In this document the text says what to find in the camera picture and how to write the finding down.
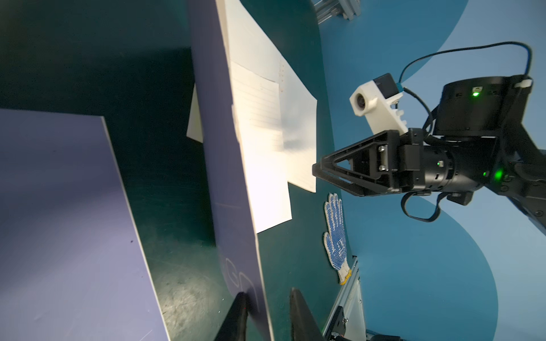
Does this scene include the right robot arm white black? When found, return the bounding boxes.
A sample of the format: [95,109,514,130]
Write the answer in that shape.
[312,75,545,231]

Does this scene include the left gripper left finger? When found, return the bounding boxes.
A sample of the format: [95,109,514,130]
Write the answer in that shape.
[214,292,250,341]

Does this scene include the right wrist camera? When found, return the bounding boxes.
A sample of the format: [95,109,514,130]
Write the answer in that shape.
[349,73,408,135]

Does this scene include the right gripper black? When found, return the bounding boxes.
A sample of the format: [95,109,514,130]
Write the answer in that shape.
[312,129,497,197]

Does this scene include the small notebook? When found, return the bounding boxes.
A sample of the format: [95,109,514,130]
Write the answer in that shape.
[186,85,203,143]

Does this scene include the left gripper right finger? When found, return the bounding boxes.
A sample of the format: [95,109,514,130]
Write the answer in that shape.
[289,288,325,341]

